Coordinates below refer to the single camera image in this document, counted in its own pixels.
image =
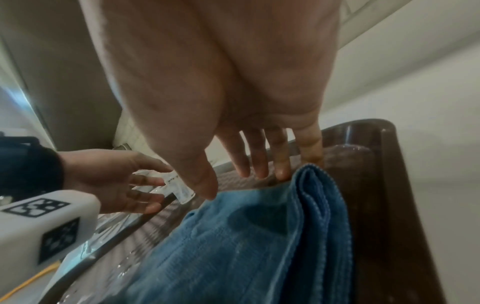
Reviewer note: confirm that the clear plastic bag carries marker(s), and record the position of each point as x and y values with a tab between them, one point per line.
112	234

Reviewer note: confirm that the person's left hand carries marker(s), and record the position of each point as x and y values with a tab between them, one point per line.
101	178

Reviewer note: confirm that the blue folded towel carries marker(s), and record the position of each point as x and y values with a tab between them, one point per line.
262	243

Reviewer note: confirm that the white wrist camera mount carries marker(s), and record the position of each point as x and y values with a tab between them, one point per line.
41	234

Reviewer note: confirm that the person's left forearm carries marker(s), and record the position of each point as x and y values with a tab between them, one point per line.
30	166

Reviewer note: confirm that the dark brown wooden tray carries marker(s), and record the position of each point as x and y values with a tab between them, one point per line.
390	213

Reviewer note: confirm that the person's right hand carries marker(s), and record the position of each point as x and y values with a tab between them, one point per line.
210	74

